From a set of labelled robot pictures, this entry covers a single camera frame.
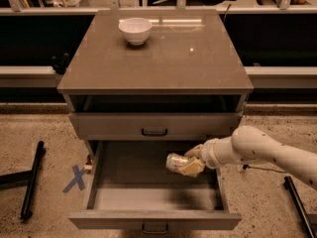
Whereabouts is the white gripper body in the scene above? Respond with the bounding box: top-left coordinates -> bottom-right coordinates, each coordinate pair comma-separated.
198,139 -> 221,169

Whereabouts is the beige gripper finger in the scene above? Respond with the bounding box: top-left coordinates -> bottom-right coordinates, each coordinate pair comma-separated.
179,159 -> 205,178
185,144 -> 202,158

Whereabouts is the white green 7up can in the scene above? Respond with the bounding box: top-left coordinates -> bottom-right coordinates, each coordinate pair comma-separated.
165,153 -> 190,176

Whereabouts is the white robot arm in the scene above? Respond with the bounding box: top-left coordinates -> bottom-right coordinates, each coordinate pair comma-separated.
185,126 -> 317,189

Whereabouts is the closed grey upper drawer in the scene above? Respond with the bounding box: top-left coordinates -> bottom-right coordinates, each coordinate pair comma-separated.
69,113 -> 242,141

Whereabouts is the open grey lower drawer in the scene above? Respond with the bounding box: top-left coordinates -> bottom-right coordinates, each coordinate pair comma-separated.
69,141 -> 242,234

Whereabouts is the grey drawer cabinet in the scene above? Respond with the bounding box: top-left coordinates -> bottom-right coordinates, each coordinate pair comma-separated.
57,9 -> 255,171

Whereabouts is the black right stand leg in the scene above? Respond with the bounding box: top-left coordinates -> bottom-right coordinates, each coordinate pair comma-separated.
284,177 -> 317,238

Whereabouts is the black stand leg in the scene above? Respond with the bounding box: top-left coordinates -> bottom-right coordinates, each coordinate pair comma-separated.
284,177 -> 317,238
0,141 -> 46,222

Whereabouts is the blue tape cross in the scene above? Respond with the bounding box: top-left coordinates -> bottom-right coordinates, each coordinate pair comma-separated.
62,165 -> 86,193

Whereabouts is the white ceramic bowl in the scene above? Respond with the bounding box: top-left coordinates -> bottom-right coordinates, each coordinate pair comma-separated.
119,18 -> 152,46

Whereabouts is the black left stand leg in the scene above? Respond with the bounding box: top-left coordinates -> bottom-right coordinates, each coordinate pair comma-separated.
0,141 -> 46,222

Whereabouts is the black floor cable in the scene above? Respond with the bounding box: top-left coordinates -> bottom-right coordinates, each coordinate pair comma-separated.
242,164 -> 288,175

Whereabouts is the black clamp on rail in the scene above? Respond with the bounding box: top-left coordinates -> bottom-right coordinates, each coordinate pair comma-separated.
52,53 -> 70,74

